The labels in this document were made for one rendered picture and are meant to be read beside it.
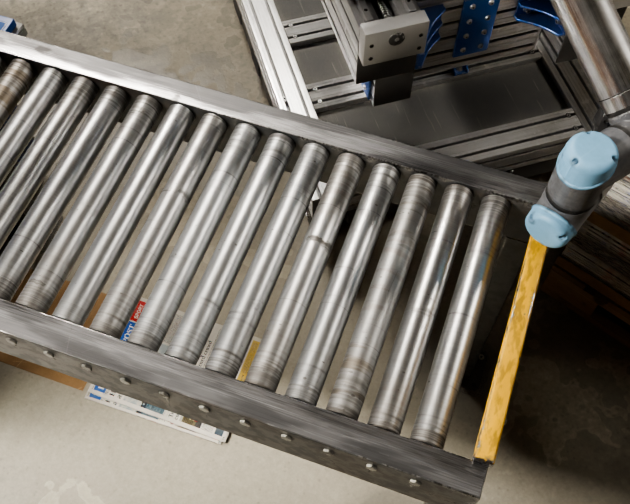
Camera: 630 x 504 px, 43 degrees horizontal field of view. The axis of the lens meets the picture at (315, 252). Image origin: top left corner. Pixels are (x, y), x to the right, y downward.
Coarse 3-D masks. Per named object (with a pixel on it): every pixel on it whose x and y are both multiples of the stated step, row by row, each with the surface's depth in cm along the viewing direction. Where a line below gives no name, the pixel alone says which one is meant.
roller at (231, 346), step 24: (312, 144) 140; (312, 168) 138; (288, 192) 136; (312, 192) 138; (288, 216) 133; (264, 240) 131; (288, 240) 132; (264, 264) 129; (240, 288) 128; (264, 288) 127; (240, 312) 125; (240, 336) 123; (216, 360) 121; (240, 360) 122
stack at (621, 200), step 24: (624, 192) 168; (624, 216) 174; (576, 240) 192; (600, 240) 186; (576, 264) 198; (600, 264) 192; (624, 264) 186; (552, 288) 212; (576, 288) 204; (624, 288) 192; (576, 312) 212; (624, 312) 198; (624, 336) 207
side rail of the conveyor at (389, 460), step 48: (0, 336) 126; (48, 336) 123; (96, 336) 123; (96, 384) 130; (144, 384) 120; (192, 384) 119; (240, 384) 119; (240, 432) 125; (288, 432) 115; (336, 432) 115; (384, 432) 115; (384, 480) 119; (432, 480) 112; (480, 480) 112
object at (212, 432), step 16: (144, 304) 212; (176, 320) 210; (128, 336) 208; (160, 352) 206; (208, 352) 206; (240, 368) 203; (112, 400) 200; (128, 400) 199; (160, 416) 197; (176, 416) 197; (208, 432) 196; (224, 432) 196
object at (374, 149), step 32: (0, 32) 153; (32, 64) 151; (64, 64) 149; (96, 64) 149; (96, 96) 152; (160, 96) 146; (192, 96) 146; (224, 96) 146; (192, 128) 150; (256, 128) 143; (288, 128) 142; (320, 128) 142; (256, 160) 152; (384, 160) 139; (416, 160) 139; (448, 160) 139; (480, 192) 137; (512, 192) 135; (512, 224) 141
